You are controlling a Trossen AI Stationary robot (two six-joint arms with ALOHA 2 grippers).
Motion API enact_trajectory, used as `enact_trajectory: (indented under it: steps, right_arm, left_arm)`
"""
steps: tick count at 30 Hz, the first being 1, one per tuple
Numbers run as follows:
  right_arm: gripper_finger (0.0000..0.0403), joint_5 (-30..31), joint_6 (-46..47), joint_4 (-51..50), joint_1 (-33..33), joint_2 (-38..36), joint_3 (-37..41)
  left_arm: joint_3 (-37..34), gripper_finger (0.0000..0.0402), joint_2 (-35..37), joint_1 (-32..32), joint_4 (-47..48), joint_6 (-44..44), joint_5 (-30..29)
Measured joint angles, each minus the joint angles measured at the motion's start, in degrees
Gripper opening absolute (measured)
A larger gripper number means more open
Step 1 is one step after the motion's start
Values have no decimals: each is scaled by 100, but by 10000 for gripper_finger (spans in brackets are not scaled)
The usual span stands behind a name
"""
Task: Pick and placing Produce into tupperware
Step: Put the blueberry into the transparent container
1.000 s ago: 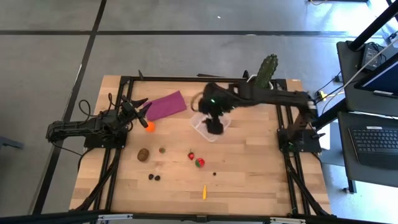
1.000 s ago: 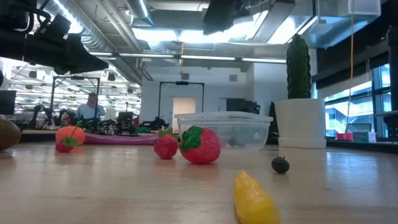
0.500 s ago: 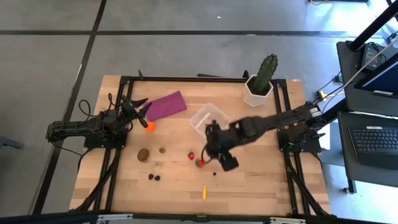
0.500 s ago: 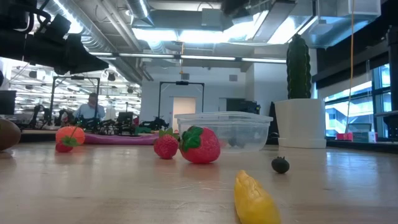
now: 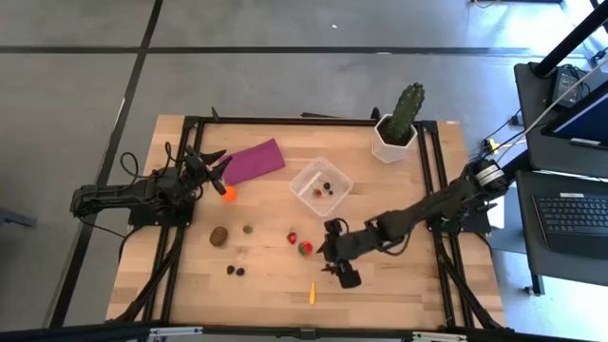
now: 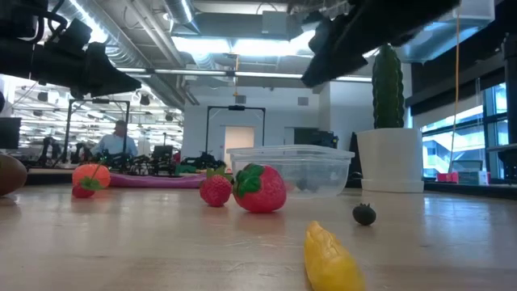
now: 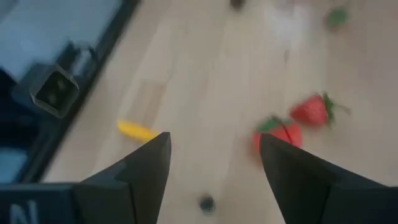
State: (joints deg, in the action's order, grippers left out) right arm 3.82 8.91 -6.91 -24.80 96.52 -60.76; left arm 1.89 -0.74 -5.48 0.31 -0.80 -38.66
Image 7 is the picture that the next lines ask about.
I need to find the yellow toy corn cob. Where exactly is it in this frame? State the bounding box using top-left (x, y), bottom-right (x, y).
top-left (117, 119), bottom-right (160, 143)

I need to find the black aluminium table frame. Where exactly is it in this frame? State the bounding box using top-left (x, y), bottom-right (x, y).
top-left (18, 0), bottom-right (141, 184)

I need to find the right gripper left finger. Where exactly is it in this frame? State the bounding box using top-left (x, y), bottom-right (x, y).
top-left (73, 132), bottom-right (172, 224)

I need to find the black table-level camera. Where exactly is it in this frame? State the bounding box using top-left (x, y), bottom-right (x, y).
top-left (12, 63), bottom-right (80, 119)

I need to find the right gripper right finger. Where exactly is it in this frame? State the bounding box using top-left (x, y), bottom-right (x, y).
top-left (259, 133), bottom-right (398, 224)

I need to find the small red toy strawberry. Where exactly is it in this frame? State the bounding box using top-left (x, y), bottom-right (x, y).
top-left (290, 92), bottom-right (351, 128)

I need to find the small dark toy blueberry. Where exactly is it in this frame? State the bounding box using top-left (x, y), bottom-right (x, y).
top-left (199, 194), bottom-right (216, 214)

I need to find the small red berry green leaf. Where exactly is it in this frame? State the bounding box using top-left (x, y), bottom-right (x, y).
top-left (326, 6), bottom-right (349, 28)

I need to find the large red toy strawberry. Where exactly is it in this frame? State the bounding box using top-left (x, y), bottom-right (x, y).
top-left (252, 116), bottom-right (303, 156)

